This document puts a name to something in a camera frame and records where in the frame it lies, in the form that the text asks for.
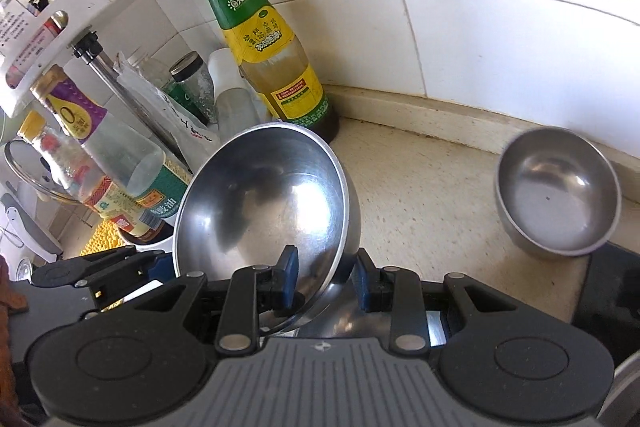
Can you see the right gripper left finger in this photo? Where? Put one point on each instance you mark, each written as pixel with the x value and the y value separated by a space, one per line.
pixel 250 291

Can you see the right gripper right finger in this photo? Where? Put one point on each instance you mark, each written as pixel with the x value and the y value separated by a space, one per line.
pixel 397 292

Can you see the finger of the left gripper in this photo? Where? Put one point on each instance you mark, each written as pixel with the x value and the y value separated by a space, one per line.
pixel 70 271
pixel 111 285

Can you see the large steel bowl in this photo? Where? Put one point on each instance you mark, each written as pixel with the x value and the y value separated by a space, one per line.
pixel 268 187

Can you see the yellow chenille mat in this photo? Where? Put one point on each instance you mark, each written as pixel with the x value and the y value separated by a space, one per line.
pixel 104 238

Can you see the yellow cap vinegar bottle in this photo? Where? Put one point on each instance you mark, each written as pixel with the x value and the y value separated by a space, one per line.
pixel 86 182

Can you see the glass pot lid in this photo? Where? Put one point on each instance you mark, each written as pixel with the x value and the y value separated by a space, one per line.
pixel 26 163

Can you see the purple label sauce bottle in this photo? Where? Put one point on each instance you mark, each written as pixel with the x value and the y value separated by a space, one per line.
pixel 152 177

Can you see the clear plastic bottle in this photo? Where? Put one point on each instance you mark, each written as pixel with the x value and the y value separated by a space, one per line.
pixel 234 102

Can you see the black gas stove top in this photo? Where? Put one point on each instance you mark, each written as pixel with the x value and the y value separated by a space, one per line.
pixel 608 305

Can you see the green yellow label oil bottle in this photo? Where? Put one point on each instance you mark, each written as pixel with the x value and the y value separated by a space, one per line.
pixel 274 62

